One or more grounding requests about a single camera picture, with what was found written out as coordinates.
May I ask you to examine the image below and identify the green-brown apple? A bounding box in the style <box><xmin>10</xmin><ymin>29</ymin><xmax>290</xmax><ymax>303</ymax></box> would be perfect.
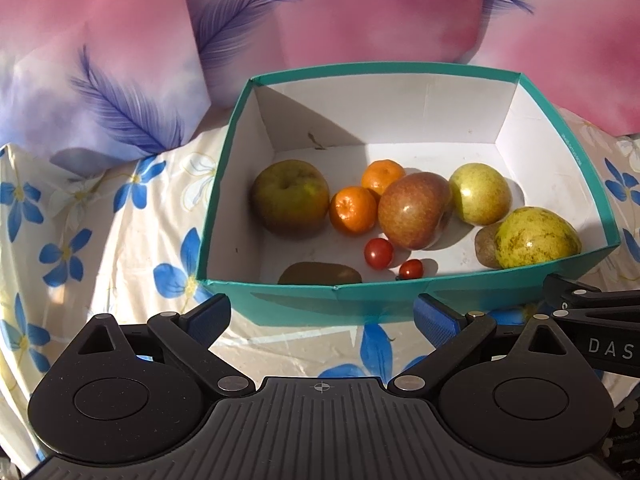
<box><xmin>248</xmin><ymin>159</ymin><xmax>330</xmax><ymax>237</ymax></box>

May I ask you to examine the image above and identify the pink feather pillow middle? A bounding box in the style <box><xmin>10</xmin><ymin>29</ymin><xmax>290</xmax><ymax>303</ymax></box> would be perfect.
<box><xmin>186</xmin><ymin>0</ymin><xmax>483</xmax><ymax>108</ymax></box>

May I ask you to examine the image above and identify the red apple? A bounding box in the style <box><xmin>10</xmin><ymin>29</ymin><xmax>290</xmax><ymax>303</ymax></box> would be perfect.
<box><xmin>378</xmin><ymin>171</ymin><xmax>454</xmax><ymax>250</ymax></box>

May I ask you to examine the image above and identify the small yellow pear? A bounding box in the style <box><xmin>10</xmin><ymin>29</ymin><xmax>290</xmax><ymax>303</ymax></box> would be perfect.
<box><xmin>449</xmin><ymin>162</ymin><xmax>512</xmax><ymax>226</ymax></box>

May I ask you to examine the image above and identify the teal cardboard box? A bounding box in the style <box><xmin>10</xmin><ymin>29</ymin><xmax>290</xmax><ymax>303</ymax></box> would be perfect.
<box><xmin>198</xmin><ymin>62</ymin><xmax>620</xmax><ymax>326</ymax></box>

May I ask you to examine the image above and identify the pink feather pillow left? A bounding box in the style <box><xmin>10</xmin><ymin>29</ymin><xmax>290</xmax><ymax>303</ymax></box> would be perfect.
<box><xmin>1</xmin><ymin>0</ymin><xmax>210</xmax><ymax>172</ymax></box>

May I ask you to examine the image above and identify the brown kiwi front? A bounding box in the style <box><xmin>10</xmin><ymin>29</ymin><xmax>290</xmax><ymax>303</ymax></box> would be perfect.
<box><xmin>278</xmin><ymin>261</ymin><xmax>362</xmax><ymax>286</ymax></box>

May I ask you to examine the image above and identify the brown kiwi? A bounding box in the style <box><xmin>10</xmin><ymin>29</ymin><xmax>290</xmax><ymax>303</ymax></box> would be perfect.
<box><xmin>474</xmin><ymin>222</ymin><xmax>501</xmax><ymax>269</ymax></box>
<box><xmin>278</xmin><ymin>261</ymin><xmax>362</xmax><ymax>286</ymax></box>

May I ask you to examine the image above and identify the brown kiwi right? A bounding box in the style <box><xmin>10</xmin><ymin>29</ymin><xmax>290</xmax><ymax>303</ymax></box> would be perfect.
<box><xmin>474</xmin><ymin>222</ymin><xmax>501</xmax><ymax>269</ymax></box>

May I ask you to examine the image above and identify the pink feather pillow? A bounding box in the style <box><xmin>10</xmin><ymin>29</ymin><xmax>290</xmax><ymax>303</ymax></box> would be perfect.
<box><xmin>1</xmin><ymin>0</ymin><xmax>210</xmax><ymax>172</ymax></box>
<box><xmin>186</xmin><ymin>0</ymin><xmax>483</xmax><ymax>108</ymax></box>
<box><xmin>466</xmin><ymin>0</ymin><xmax>639</xmax><ymax>136</ymax></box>

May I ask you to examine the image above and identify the orange tangerine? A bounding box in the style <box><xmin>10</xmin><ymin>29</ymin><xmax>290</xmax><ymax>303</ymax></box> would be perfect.
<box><xmin>329</xmin><ymin>186</ymin><xmax>378</xmax><ymax>236</ymax></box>
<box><xmin>361</xmin><ymin>159</ymin><xmax>406</xmax><ymax>198</ymax></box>

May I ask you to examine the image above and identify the floral bed sheet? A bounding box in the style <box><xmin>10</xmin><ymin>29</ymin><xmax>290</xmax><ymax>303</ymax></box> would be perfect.
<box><xmin>1</xmin><ymin>127</ymin><xmax>639</xmax><ymax>479</ymax></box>

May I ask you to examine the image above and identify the pink feather pillow right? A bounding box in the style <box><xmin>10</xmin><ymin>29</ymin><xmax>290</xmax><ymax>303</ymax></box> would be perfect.
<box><xmin>466</xmin><ymin>0</ymin><xmax>639</xmax><ymax>136</ymax></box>

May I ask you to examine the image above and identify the large yellow-green pear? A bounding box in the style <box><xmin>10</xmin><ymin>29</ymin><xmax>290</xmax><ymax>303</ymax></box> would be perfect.
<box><xmin>495</xmin><ymin>207</ymin><xmax>582</xmax><ymax>269</ymax></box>

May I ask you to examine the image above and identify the small red cherry tomato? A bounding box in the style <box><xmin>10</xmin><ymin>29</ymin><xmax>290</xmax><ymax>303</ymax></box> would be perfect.
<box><xmin>397</xmin><ymin>259</ymin><xmax>424</xmax><ymax>281</ymax></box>

